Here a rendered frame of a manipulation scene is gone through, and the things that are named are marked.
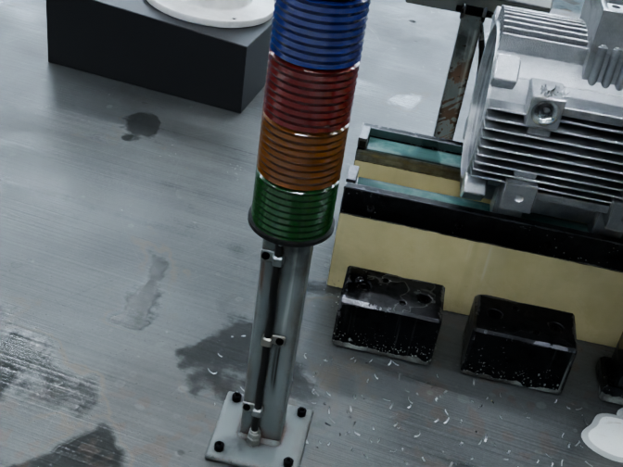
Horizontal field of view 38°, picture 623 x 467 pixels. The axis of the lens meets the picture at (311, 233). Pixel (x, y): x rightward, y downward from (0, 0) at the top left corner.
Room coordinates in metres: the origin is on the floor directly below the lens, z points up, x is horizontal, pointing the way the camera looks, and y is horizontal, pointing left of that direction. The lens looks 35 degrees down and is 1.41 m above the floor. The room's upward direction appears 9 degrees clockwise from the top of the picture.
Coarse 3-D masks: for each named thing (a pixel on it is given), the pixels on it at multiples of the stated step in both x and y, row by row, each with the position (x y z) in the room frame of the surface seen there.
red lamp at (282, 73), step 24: (288, 72) 0.53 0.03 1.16; (312, 72) 0.52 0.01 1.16; (336, 72) 0.53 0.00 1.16; (264, 96) 0.55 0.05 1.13; (288, 96) 0.53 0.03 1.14; (312, 96) 0.52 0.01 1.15; (336, 96) 0.53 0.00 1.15; (288, 120) 0.53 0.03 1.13; (312, 120) 0.53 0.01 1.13; (336, 120) 0.53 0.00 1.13
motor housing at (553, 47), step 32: (512, 32) 0.81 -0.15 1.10; (544, 32) 0.81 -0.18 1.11; (576, 32) 0.82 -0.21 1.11; (480, 64) 0.91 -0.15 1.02; (544, 64) 0.79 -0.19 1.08; (576, 64) 0.80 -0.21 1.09; (480, 96) 0.91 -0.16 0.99; (512, 96) 0.77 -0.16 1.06; (576, 96) 0.77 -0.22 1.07; (608, 96) 0.77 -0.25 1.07; (480, 128) 0.76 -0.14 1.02; (512, 128) 0.75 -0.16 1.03; (576, 128) 0.75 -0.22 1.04; (608, 128) 0.75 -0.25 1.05; (480, 160) 0.75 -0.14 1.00; (512, 160) 0.74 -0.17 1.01; (544, 160) 0.75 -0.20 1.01; (576, 160) 0.74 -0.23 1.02; (608, 160) 0.74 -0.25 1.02; (544, 192) 0.75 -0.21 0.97; (576, 192) 0.75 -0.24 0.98; (608, 192) 0.74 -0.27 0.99
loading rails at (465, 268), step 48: (384, 144) 0.90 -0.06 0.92; (432, 144) 0.90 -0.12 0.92; (384, 192) 0.78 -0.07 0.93; (432, 192) 0.81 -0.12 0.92; (336, 240) 0.78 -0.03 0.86; (384, 240) 0.78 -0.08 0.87; (432, 240) 0.77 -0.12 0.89; (480, 240) 0.77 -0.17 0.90; (528, 240) 0.76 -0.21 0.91; (576, 240) 0.76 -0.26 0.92; (480, 288) 0.77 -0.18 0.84; (528, 288) 0.76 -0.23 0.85; (576, 288) 0.76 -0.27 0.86
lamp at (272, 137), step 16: (272, 128) 0.53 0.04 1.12; (272, 144) 0.53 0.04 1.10; (288, 144) 0.53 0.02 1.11; (304, 144) 0.52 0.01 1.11; (320, 144) 0.53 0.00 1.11; (336, 144) 0.54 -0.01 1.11; (272, 160) 0.53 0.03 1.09; (288, 160) 0.52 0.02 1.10; (304, 160) 0.53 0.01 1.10; (320, 160) 0.53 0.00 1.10; (336, 160) 0.54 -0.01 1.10; (272, 176) 0.53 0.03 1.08; (288, 176) 0.53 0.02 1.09; (304, 176) 0.52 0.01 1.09; (320, 176) 0.53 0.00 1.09; (336, 176) 0.54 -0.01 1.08
